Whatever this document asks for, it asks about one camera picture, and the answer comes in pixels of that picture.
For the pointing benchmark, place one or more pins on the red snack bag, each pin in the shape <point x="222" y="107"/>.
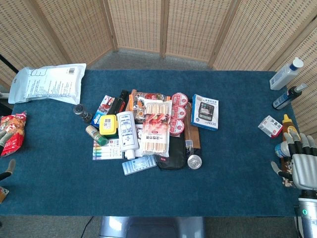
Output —
<point x="13" y="134"/>

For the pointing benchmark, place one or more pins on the orange-brown narrow pack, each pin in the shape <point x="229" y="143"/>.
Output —
<point x="130" y="99"/>

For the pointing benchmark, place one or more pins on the dark printed snack bag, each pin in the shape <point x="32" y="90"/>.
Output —
<point x="142" y="100"/>

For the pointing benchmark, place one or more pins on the round silver tin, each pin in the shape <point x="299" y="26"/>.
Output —
<point x="194" y="161"/>

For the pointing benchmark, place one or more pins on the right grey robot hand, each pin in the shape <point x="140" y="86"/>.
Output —
<point x="303" y="168"/>

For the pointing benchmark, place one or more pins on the red-lidded round cup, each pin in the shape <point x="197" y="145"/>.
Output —
<point x="177" y="127"/>
<point x="179" y="112"/>
<point x="180" y="99"/>

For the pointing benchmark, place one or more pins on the blue calculator box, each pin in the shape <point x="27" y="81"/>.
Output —
<point x="205" y="112"/>

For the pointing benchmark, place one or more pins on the coloured marker pen pack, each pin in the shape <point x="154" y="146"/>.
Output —
<point x="106" y="150"/>

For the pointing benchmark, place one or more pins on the black zip pouch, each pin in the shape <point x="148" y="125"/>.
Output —
<point x="176" y="153"/>

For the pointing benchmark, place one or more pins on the red and white packet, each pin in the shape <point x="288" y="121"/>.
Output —
<point x="106" y="104"/>

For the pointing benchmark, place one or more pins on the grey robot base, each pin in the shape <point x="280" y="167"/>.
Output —
<point x="151" y="227"/>

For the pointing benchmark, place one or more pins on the orange packet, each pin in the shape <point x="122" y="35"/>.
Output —
<point x="3" y="194"/>

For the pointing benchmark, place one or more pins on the large white plastic bag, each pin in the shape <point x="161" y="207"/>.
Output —
<point x="49" y="83"/>

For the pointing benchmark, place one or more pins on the amber honey squeeze bottle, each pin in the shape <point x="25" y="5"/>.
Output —
<point x="289" y="127"/>

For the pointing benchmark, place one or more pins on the camouflage patterned packet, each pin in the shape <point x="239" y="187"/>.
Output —
<point x="287" y="183"/>

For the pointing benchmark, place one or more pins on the woven bamboo folding screen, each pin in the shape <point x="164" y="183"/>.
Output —
<point x="193" y="27"/>

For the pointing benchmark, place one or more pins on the yellow-lidded green box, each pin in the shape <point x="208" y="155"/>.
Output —
<point x="107" y="125"/>

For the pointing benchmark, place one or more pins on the green tube bottle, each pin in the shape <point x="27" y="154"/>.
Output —
<point x="96" y="135"/>

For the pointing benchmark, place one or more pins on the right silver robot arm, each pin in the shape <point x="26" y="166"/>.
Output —
<point x="308" y="213"/>

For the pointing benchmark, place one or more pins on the small blue snack box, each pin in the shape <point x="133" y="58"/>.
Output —
<point x="96" y="120"/>

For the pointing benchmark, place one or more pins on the small white and red box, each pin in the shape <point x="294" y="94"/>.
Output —
<point x="269" y="126"/>

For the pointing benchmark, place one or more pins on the dark bottle with grey cap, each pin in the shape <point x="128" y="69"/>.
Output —
<point x="287" y="98"/>

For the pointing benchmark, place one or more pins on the brown wooden chopstick case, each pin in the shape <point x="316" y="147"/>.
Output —
<point x="192" y="135"/>

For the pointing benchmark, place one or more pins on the pack of bamboo chopsticks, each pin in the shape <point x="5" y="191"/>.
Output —
<point x="156" y="129"/>

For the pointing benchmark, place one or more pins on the blue table cloth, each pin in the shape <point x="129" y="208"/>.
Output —
<point x="235" y="161"/>

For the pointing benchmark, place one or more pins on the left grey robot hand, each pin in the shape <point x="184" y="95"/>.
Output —
<point x="4" y="138"/>

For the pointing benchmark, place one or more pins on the white plastic bottle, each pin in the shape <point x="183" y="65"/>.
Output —
<point x="127" y="131"/>

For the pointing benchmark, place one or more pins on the light blue flat pack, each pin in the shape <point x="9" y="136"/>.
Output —
<point x="138" y="165"/>

